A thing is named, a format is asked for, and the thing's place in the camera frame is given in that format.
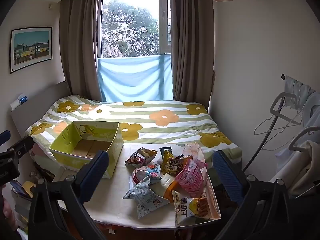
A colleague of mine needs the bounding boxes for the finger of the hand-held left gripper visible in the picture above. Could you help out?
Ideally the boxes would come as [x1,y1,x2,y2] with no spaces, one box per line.
[0,135,34,165]
[0,130,12,147]

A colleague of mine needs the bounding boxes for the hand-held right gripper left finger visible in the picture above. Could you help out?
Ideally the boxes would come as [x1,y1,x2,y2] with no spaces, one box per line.
[28,150,110,240]

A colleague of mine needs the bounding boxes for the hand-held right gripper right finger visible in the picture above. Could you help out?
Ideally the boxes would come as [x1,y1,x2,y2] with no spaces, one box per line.
[212,150,300,240]

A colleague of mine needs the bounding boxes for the pink snack packet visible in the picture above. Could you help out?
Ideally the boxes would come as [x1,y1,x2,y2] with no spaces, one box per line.
[174,159,208,198]

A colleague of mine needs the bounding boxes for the yellow-green cardboard box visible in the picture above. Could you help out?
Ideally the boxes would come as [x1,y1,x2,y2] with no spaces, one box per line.
[49,121,124,179]

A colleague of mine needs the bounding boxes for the brown and yellow snack packet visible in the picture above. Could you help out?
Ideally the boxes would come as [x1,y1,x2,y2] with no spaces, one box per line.
[125,147,158,168]

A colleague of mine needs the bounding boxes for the white and yellow chips packet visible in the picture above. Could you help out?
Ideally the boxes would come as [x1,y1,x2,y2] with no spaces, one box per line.
[171,190,211,227]

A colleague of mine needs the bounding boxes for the light blue snack bag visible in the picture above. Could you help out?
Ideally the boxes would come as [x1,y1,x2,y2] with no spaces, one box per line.
[132,164,163,186]

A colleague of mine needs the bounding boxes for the yellow black-print snack packet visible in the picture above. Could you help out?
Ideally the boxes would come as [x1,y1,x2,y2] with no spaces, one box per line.
[161,154,193,176]

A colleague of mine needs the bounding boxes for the light blue white snack packet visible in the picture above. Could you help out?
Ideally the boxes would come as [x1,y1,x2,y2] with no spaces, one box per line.
[122,180,171,220]

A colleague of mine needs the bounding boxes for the cream and orange snack packet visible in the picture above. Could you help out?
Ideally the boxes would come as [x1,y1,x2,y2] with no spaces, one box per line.
[162,174,183,203]

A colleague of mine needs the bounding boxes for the dark green snack packet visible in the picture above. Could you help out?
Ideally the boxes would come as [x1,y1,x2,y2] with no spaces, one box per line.
[159,147,173,161]

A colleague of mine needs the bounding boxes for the person's left hand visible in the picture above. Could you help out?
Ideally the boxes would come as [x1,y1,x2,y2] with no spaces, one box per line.
[2,197,17,230]

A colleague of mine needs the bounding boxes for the yellow plastic item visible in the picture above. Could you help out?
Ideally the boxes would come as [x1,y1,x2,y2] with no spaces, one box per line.
[22,181,37,198]

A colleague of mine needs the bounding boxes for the white and blue tube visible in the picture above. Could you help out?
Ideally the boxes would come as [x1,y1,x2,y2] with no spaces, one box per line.
[10,94,28,111]

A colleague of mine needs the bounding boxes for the grey bed headboard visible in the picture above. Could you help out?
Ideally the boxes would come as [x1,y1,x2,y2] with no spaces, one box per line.
[10,81,72,140]

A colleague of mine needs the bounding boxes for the floral striped blanket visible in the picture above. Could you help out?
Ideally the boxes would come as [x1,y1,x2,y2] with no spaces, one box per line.
[24,94,243,161]

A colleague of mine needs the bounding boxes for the cream garment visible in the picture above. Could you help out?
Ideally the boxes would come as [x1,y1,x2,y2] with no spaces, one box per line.
[280,140,320,198]

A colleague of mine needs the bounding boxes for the white plastic hanger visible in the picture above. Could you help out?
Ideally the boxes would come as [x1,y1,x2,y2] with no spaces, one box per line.
[269,92,299,117]

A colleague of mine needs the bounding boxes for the framed picture of houses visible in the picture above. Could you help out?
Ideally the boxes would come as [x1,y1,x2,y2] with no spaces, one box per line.
[9,26,53,75]

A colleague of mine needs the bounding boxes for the light blue cloth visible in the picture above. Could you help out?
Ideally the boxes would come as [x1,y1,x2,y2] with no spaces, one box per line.
[97,54,174,103]

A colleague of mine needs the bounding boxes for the grey hanging garment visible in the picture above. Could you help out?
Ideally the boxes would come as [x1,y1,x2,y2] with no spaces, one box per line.
[284,76,316,110]

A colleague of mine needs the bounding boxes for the brown curtain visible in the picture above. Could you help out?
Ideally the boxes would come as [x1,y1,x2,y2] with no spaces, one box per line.
[58,0,103,103]
[169,0,216,111]

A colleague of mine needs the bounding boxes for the window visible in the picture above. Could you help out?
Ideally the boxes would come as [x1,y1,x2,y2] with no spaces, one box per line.
[99,0,173,58]

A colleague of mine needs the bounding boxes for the thin wire hanger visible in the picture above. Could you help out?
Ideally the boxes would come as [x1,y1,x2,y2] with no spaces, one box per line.
[253,104,303,152]

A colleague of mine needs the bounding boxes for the black clothes rail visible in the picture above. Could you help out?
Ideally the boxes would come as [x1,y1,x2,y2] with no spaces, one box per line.
[281,73,320,94]

